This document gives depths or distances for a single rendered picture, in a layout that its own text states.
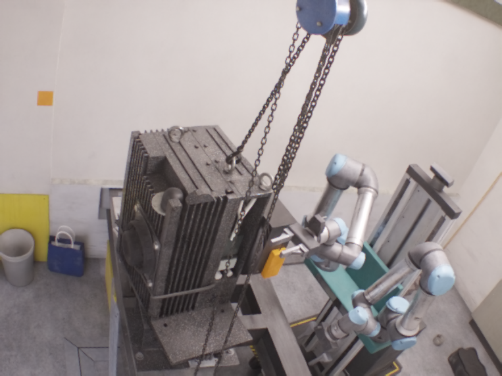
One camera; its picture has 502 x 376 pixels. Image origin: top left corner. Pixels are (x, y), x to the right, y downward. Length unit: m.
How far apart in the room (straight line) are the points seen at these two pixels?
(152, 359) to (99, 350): 0.82
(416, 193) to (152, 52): 1.63
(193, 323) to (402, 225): 1.10
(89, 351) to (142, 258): 1.30
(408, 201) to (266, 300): 1.04
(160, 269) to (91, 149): 1.32
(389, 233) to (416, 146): 1.72
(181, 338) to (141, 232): 0.55
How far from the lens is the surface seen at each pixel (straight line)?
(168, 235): 1.71
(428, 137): 3.93
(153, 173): 1.89
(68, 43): 2.62
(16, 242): 3.38
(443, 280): 1.75
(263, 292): 2.74
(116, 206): 2.99
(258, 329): 2.57
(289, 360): 2.50
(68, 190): 3.09
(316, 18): 1.18
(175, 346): 2.08
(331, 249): 1.83
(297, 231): 1.68
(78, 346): 3.06
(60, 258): 3.31
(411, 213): 2.20
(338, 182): 2.03
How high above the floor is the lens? 2.65
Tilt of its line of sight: 36 degrees down
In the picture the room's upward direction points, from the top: 21 degrees clockwise
